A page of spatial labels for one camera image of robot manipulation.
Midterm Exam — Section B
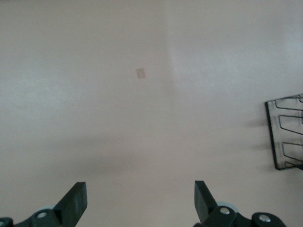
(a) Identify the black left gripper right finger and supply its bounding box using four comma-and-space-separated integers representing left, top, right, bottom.
194, 181, 239, 227

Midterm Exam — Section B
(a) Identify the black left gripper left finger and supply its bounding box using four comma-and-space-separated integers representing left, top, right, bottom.
28, 182, 88, 227

